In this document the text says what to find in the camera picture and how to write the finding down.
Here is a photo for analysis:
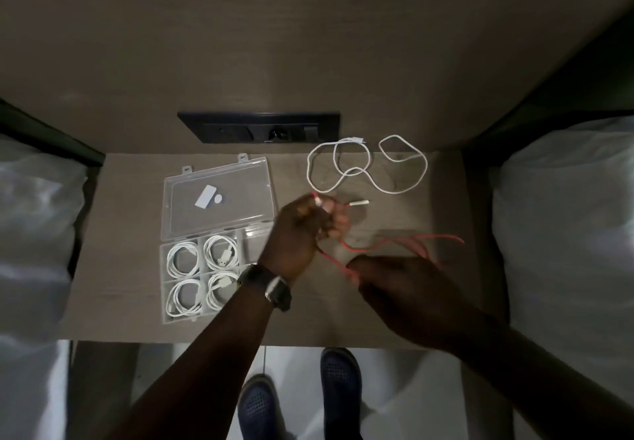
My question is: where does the white label sticker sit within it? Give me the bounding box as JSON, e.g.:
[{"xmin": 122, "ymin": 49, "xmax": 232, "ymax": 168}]
[{"xmin": 194, "ymin": 184, "xmax": 224, "ymax": 208}]

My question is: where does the clear plastic organizer box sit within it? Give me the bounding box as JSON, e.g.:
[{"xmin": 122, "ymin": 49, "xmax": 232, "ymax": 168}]
[{"xmin": 159, "ymin": 153, "xmax": 276, "ymax": 325}]

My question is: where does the dark blue clog shoe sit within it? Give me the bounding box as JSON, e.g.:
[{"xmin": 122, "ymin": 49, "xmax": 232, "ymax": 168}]
[
  {"xmin": 320, "ymin": 347, "xmax": 363, "ymax": 440},
  {"xmin": 238, "ymin": 374, "xmax": 281, "ymax": 440}
]

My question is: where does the person's right forearm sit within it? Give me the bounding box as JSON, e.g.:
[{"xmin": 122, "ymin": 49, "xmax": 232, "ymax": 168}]
[{"xmin": 458, "ymin": 318, "xmax": 634, "ymax": 440}]

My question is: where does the black wall socket panel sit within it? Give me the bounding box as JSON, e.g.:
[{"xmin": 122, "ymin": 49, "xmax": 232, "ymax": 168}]
[{"xmin": 177, "ymin": 111, "xmax": 341, "ymax": 144}]

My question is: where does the loose white charging cable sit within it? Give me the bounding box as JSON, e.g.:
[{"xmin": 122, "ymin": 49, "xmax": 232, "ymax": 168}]
[{"xmin": 306, "ymin": 134, "xmax": 429, "ymax": 196}]

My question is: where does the black wristwatch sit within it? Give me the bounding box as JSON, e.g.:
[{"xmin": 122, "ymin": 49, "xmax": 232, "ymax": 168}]
[{"xmin": 237, "ymin": 264, "xmax": 293, "ymax": 312}]

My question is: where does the person's right hand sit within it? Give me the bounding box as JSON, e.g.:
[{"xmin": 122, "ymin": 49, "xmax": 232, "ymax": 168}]
[{"xmin": 345, "ymin": 255, "xmax": 491, "ymax": 356}]

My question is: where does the person's left forearm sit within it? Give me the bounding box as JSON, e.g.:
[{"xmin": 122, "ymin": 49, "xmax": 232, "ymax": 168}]
[{"xmin": 106, "ymin": 276, "xmax": 278, "ymax": 440}]

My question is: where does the red charging cable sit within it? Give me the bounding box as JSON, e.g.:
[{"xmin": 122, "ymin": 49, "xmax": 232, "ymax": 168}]
[{"xmin": 309, "ymin": 192, "xmax": 466, "ymax": 287}]

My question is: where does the coiled white cable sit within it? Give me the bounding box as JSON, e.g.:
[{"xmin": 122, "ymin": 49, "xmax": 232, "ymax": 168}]
[
  {"xmin": 205, "ymin": 271, "xmax": 242, "ymax": 310},
  {"xmin": 203, "ymin": 235, "xmax": 241, "ymax": 271},
  {"xmin": 167, "ymin": 279, "xmax": 204, "ymax": 317},
  {"xmin": 166, "ymin": 240, "xmax": 201, "ymax": 277}
]

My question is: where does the person's left hand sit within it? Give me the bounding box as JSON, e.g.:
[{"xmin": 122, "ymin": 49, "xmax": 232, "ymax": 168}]
[{"xmin": 258, "ymin": 194, "xmax": 350, "ymax": 285}]

